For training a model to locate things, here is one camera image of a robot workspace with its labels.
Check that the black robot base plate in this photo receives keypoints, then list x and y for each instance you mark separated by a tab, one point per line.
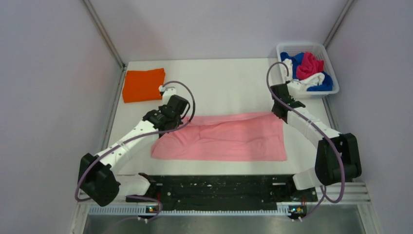
225	193

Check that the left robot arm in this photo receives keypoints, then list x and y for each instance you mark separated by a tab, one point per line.
97	173

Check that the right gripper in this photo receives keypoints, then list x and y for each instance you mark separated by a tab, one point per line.
292	99

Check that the blue t shirt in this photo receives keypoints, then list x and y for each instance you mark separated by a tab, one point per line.
328	82

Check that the white t shirt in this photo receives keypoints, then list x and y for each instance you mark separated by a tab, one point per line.
289	73

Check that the pink t shirt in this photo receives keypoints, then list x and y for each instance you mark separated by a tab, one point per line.
241	137

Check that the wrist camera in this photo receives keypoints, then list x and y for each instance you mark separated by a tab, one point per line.
166	92
295	86

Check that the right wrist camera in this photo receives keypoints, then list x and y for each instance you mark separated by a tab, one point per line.
295	86

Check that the white cable duct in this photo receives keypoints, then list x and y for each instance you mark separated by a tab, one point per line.
148	210

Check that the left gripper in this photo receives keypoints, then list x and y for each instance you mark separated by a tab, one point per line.
180	122

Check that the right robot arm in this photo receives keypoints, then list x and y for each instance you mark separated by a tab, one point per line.
337	154

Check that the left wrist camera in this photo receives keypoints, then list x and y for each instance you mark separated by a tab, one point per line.
166	92

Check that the magenta t shirt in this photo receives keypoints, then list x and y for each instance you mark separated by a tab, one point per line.
309	66

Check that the folded orange t shirt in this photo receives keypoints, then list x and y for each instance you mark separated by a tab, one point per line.
143	85

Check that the white plastic basket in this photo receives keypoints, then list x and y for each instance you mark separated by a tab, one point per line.
318	50

